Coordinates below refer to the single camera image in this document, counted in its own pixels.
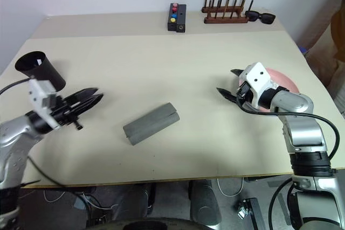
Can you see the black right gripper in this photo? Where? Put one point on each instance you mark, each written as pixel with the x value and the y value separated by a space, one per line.
pixel 245 94

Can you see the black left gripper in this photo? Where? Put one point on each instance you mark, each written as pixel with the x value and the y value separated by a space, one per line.
pixel 66 111

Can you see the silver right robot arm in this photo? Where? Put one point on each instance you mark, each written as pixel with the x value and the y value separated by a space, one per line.
pixel 296 103

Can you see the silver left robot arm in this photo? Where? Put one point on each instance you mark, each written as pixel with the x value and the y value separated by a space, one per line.
pixel 13 138

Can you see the black cylindrical cup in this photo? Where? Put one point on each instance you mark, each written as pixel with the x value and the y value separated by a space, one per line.
pixel 45 71

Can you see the pink round plate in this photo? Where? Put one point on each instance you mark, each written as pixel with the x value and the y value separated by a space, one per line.
pixel 283 77

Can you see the dark wooden peg rack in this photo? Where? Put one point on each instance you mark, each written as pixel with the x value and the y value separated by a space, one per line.
pixel 226 20

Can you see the grey folded foam roll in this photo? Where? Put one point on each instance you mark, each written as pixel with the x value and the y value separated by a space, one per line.
pixel 151 122

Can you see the black sunglasses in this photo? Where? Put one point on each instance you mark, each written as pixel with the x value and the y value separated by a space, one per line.
pixel 266 18

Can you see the small blue bin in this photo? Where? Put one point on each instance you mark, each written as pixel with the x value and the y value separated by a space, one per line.
pixel 303 49

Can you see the black box with coloured buttons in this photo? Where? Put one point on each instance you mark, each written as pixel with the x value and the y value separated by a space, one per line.
pixel 181 17

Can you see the dark rounded shape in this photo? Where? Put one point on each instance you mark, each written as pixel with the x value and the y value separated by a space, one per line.
pixel 205 203

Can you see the black device with silver clamp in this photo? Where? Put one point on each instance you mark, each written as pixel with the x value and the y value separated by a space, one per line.
pixel 250 214

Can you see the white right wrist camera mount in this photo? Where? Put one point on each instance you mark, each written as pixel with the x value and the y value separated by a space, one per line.
pixel 258 79

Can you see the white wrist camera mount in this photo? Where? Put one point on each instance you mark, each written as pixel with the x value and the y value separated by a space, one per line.
pixel 258 79
pixel 37 92

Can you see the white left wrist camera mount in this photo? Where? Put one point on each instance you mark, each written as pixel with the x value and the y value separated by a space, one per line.
pixel 37 92

